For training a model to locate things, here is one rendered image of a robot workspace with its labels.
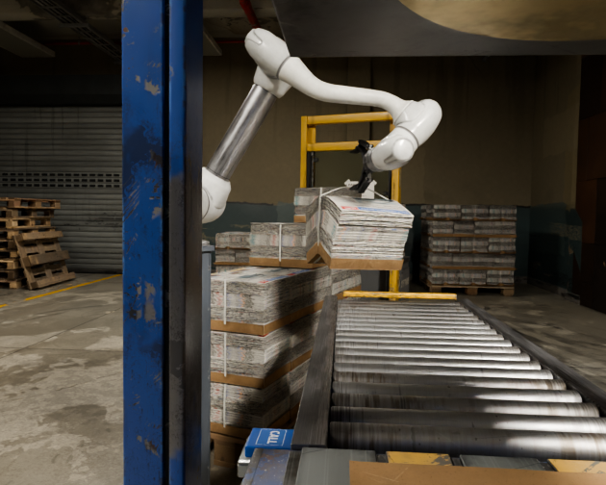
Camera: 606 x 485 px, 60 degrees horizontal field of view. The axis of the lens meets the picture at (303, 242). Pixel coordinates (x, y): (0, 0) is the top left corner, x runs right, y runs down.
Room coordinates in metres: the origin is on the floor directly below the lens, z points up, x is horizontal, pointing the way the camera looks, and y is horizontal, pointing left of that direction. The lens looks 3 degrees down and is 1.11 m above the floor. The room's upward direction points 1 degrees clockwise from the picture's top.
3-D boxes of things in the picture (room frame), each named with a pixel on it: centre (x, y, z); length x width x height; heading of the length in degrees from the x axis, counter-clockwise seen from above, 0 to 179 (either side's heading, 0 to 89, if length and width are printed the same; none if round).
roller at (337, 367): (1.09, -0.29, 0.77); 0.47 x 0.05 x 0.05; 86
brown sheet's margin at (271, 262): (2.90, 0.06, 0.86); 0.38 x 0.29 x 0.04; 66
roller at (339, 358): (1.15, -0.30, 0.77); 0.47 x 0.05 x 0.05; 86
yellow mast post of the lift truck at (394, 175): (3.73, -0.64, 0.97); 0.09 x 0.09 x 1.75; 67
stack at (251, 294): (2.79, 0.11, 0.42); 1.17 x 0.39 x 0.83; 157
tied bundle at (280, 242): (2.91, 0.06, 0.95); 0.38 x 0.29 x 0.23; 66
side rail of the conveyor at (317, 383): (1.37, -0.06, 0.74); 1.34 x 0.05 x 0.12; 176
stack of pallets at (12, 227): (8.01, 4.46, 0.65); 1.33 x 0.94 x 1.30; 0
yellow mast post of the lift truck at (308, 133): (3.98, -0.03, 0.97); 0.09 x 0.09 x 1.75; 67
